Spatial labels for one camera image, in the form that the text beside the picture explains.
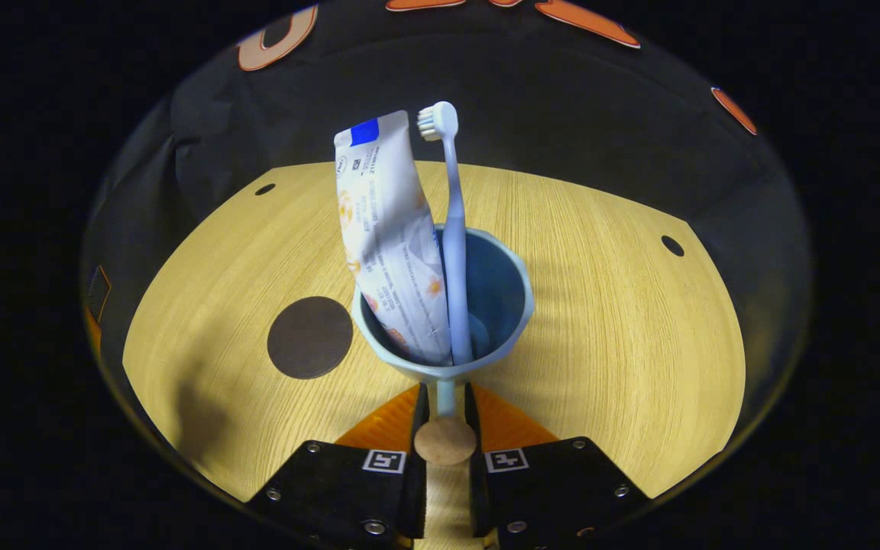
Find light blue toothbrush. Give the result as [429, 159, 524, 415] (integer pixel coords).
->
[417, 101, 476, 366]

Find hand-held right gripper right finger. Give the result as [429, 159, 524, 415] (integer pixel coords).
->
[464, 382, 651, 547]

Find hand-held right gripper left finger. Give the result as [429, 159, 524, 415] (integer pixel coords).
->
[245, 382, 431, 547]

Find wooden desktop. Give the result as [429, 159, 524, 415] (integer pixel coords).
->
[122, 160, 746, 547]

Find black backdrop cloth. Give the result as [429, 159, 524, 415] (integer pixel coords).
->
[81, 0, 811, 322]

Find brown round coaster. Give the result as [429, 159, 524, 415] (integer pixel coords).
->
[267, 296, 354, 380]

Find pale blue cup wooden handle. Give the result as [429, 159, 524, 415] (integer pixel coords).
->
[351, 226, 536, 467]

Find white toothpaste tube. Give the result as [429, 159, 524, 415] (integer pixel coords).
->
[333, 110, 455, 366]

